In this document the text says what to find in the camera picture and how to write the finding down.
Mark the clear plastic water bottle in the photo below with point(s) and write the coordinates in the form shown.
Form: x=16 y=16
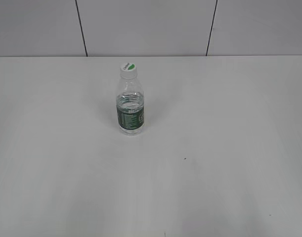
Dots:
x=130 y=106

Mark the white green bottle cap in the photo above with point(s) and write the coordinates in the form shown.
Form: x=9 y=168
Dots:
x=128 y=70

